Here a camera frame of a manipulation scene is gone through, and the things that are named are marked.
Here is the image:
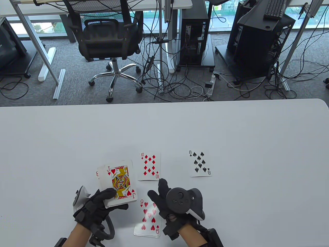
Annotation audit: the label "person's right hand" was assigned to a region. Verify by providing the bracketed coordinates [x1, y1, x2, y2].
[147, 178, 206, 241]

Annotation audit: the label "person's left hand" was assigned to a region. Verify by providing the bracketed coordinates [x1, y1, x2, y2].
[73, 188, 129, 232]

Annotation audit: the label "many-pip hearts playing card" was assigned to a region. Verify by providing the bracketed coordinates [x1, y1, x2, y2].
[134, 199, 162, 238]

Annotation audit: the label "stack of playing cards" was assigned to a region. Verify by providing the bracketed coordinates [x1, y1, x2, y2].
[96, 160, 138, 209]

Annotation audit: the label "many-pip diamonds playing card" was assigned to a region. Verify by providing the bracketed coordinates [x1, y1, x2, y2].
[138, 152, 161, 181]

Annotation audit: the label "many-pip spades playing card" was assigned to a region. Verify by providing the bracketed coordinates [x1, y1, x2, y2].
[188, 150, 212, 178]

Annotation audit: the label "person's left forearm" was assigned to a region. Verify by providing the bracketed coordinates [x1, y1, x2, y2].
[63, 224, 92, 247]

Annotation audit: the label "person's right forearm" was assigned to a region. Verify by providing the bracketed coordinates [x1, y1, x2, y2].
[177, 224, 207, 247]

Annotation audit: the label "grey and white handheld controller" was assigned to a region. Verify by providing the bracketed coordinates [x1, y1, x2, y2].
[73, 186, 115, 240]
[166, 187, 206, 221]

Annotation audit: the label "white power strip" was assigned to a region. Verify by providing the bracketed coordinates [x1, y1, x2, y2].
[204, 73, 221, 98]

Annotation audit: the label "black rolling computer stand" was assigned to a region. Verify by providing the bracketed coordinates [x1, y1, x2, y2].
[176, 33, 216, 72]

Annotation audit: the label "black flat floor stand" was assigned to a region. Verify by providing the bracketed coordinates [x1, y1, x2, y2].
[215, 45, 273, 81]

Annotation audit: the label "black mesh office chair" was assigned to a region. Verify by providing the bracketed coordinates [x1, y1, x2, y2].
[62, 0, 144, 103]

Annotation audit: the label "large black computer tower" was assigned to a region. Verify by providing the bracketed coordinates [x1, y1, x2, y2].
[233, 13, 296, 81]

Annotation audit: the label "black rolling cabinet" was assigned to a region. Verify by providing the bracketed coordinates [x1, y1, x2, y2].
[0, 17, 38, 79]

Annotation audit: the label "black computer case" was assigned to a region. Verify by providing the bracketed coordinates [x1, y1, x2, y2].
[227, 0, 248, 54]

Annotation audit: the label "black tilted board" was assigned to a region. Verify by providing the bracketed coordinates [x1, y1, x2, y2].
[237, 0, 281, 32]

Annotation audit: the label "black keyboard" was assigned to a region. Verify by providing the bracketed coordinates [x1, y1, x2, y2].
[263, 0, 287, 20]

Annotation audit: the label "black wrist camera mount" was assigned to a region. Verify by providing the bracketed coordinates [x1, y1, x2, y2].
[89, 226, 107, 247]
[198, 224, 224, 247]

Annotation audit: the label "tangle of black floor cables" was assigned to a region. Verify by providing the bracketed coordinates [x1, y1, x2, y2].
[138, 0, 329, 103]

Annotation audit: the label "black looped floor cable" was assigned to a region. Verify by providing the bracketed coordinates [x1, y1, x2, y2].
[0, 75, 29, 100]

